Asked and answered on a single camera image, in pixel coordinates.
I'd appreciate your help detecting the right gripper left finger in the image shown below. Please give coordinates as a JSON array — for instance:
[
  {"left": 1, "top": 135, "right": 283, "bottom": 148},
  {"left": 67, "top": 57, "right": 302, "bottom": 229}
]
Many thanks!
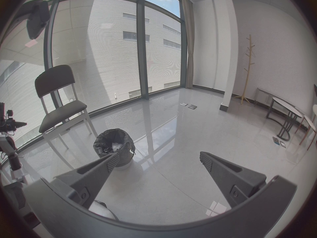
[{"left": 53, "top": 152, "right": 120, "bottom": 209}]

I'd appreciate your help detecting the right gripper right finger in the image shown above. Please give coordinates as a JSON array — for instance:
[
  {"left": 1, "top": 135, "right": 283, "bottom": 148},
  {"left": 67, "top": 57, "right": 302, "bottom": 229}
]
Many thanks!
[{"left": 199, "top": 151, "right": 268, "bottom": 209}]

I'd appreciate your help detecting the black plastic bag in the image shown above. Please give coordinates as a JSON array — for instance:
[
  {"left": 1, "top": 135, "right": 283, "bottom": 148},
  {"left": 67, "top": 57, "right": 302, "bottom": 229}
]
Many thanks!
[{"left": 93, "top": 128, "right": 136, "bottom": 162}]

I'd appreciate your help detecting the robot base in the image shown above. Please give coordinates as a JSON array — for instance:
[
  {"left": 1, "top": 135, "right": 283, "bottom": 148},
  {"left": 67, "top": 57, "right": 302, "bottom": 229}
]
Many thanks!
[{"left": 0, "top": 169, "right": 120, "bottom": 229}]

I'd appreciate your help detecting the white trash bin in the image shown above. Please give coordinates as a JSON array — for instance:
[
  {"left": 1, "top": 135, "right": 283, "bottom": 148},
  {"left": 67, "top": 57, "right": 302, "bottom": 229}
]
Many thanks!
[{"left": 114, "top": 149, "right": 135, "bottom": 171}]

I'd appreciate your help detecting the grey padded white-framed chair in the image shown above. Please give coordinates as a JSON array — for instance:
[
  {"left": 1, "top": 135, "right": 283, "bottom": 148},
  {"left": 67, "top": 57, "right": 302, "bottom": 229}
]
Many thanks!
[{"left": 34, "top": 64, "right": 98, "bottom": 170}]

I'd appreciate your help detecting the white table with black legs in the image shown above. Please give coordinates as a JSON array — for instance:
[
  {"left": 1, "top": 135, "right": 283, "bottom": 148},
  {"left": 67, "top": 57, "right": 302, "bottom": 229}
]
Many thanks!
[{"left": 266, "top": 97, "right": 304, "bottom": 141}]

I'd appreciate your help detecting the white table with wooden legs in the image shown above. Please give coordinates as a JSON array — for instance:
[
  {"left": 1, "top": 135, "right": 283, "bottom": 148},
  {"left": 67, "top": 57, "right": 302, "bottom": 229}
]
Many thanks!
[{"left": 294, "top": 105, "right": 317, "bottom": 151}]

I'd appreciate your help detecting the wooden coat rack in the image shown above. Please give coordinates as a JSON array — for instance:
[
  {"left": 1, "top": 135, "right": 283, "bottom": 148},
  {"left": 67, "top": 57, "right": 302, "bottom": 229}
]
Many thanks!
[{"left": 234, "top": 34, "right": 257, "bottom": 105}]

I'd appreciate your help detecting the beige curtain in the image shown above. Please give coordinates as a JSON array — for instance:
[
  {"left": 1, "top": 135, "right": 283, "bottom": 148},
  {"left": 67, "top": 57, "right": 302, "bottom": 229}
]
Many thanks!
[{"left": 182, "top": 0, "right": 196, "bottom": 89}]

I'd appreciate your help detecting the window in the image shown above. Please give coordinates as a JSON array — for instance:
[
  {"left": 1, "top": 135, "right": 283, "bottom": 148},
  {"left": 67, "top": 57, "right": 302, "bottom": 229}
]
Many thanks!
[{"left": 0, "top": 0, "right": 189, "bottom": 146}]

